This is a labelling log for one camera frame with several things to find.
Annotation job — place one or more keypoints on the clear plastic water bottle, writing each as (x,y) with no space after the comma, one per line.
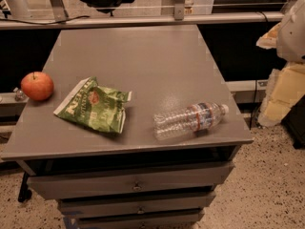
(192,119)

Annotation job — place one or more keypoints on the middle grey drawer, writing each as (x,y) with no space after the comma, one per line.
(136,205)

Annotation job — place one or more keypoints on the grey drawer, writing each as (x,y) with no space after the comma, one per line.
(131,180)
(142,221)
(136,205)

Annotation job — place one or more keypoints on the bottom grey drawer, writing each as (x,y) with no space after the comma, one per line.
(142,221)

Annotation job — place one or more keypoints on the top grey drawer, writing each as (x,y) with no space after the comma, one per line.
(131,180)

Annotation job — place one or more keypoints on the green jalapeno chip bag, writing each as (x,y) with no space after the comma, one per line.
(99,108)

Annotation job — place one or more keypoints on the grey metal railing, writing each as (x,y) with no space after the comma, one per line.
(84,22)

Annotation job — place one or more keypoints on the small glass jar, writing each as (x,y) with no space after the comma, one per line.
(19,95)

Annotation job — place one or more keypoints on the grey drawer cabinet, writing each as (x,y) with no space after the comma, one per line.
(165,68)

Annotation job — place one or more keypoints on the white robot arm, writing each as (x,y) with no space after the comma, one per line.
(290,42)

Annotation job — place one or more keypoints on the red apple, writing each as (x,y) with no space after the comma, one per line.
(37,86)

